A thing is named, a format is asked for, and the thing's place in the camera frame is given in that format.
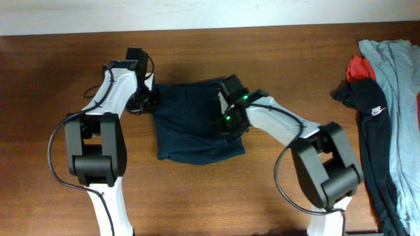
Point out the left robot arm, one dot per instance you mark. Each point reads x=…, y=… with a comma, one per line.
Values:
x=95, y=146

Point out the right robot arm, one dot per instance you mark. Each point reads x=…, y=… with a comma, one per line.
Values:
x=327, y=169

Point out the black nike garment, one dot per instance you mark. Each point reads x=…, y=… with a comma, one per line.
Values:
x=373, y=120

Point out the light grey t-shirt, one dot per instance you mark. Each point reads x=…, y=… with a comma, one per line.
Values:
x=396, y=68

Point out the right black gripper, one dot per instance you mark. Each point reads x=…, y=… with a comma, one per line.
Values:
x=222, y=130

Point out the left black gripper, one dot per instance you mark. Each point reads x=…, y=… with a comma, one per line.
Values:
x=132, y=107

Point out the red garment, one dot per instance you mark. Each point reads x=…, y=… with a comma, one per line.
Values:
x=359, y=69

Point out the navy blue shorts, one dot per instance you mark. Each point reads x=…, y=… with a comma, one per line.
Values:
x=186, y=124

